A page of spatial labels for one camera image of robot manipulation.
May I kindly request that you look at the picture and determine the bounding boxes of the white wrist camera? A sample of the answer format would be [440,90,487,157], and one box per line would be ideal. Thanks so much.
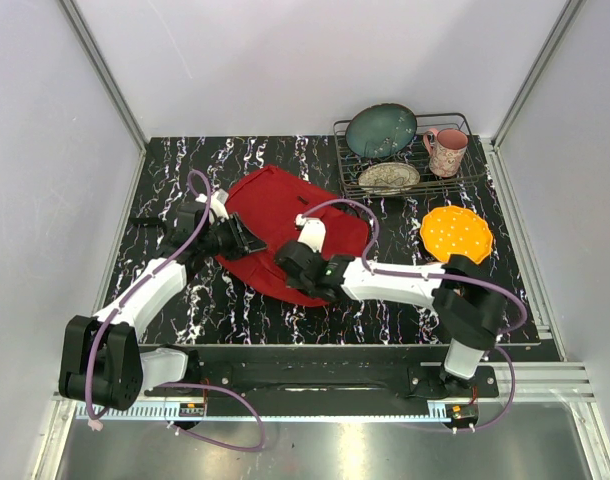
[295,214,326,253]
[195,189,229,224]

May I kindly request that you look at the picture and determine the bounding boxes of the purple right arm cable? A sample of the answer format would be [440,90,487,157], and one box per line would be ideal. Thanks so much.
[299,198,529,434]

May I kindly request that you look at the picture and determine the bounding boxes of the aluminium frame rail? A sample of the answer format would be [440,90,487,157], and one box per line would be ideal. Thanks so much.
[56,0,148,151]

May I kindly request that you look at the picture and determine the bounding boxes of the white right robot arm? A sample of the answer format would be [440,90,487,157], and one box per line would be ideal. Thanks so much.
[274,240,528,397]

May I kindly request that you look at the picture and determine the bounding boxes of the teal glazed plate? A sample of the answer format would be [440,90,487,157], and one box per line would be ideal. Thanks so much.
[345,103,418,159]

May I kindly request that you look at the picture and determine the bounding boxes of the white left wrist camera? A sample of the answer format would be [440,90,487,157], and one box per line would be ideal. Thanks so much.
[195,189,229,224]

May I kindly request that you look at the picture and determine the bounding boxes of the red student backpack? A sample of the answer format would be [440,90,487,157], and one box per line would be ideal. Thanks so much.
[211,166,369,307]

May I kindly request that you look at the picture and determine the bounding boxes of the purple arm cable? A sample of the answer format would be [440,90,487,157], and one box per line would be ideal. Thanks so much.
[299,198,529,434]
[84,169,267,454]

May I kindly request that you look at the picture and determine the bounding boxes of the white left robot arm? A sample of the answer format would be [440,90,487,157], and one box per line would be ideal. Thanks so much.
[58,201,267,411]

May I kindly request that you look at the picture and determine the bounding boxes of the pink patterned mug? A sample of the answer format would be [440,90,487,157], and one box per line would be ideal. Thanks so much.
[423,128,469,178]

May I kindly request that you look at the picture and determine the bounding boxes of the speckled cream plate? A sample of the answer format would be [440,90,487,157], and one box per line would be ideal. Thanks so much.
[358,162,420,196]

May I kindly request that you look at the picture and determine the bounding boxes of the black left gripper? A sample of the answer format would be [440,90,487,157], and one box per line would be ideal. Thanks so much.
[200,212,268,262]

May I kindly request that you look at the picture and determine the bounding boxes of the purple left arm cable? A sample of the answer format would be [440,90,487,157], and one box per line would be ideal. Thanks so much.
[84,169,267,454]

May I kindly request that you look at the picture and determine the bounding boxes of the grey wire dish rack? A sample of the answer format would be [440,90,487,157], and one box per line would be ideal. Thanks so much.
[333,112,487,200]

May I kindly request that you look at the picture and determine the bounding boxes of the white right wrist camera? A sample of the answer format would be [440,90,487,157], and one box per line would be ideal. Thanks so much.
[295,214,326,253]

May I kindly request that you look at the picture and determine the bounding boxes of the yellow polka dot plate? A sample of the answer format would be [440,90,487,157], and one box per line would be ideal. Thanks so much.
[420,205,494,265]

